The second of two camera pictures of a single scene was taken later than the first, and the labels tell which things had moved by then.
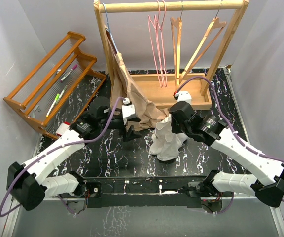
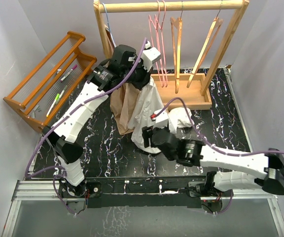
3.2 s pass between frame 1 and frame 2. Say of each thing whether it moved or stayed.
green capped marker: stayed
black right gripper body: moved
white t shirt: moved
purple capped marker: stayed
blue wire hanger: stayed
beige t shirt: moved
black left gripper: moved
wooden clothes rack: stayed
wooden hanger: stayed
